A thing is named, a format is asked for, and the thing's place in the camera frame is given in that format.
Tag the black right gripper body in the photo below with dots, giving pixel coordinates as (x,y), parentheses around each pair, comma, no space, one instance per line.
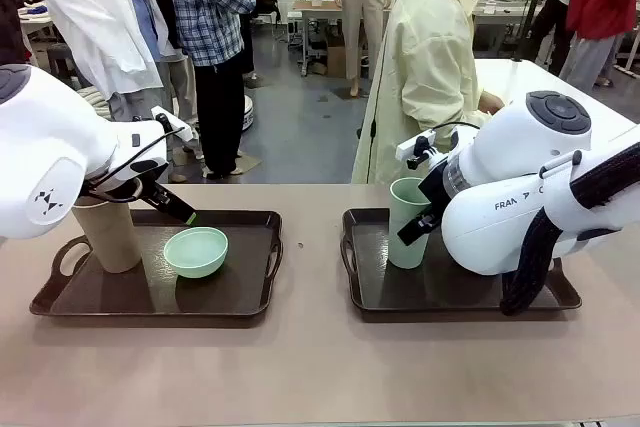
(437,182)

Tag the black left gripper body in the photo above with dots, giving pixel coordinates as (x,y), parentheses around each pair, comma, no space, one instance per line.
(156,193)

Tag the mint green tall cup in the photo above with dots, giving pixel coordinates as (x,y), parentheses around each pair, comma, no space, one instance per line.
(405,197)

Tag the mint green bowl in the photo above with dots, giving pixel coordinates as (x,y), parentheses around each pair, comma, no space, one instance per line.
(197,257)

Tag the brown tall cup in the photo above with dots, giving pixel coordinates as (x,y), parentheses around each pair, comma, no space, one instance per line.
(112,237)

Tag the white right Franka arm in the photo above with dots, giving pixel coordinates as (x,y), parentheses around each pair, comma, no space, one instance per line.
(505,147)

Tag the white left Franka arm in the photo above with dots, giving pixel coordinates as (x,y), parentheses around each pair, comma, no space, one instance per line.
(45,137)

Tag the person's right forearm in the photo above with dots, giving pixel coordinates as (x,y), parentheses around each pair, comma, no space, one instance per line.
(440,112)

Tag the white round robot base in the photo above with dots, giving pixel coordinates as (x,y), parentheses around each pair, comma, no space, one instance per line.
(249,112)

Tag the person's right hand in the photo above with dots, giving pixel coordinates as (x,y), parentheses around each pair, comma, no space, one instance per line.
(492,103)

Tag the white blue round cushion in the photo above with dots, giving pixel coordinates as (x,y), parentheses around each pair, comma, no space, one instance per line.
(92,97)

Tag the white background table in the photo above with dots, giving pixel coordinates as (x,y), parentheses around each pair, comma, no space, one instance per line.
(510,82)

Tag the person in yellow shirt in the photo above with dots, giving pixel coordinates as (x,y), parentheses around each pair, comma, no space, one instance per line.
(425,47)

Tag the cardboard box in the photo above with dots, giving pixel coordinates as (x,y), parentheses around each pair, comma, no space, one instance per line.
(336,62)

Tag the grey stool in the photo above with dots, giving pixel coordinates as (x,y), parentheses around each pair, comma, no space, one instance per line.
(62,57)

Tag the person in plaid shirt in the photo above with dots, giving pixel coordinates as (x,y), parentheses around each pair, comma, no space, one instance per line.
(210,7)

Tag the person in black trousers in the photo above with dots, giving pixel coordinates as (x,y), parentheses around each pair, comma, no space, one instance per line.
(550,22)

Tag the person in dark clothes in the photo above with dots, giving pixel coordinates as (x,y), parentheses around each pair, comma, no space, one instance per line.
(12,7)

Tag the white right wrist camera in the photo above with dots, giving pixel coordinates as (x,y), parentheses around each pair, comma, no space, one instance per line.
(415,143)

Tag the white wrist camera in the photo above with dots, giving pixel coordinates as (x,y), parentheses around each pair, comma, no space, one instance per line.
(415,143)
(172,122)

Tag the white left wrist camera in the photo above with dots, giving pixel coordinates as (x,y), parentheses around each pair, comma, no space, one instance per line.
(172,122)

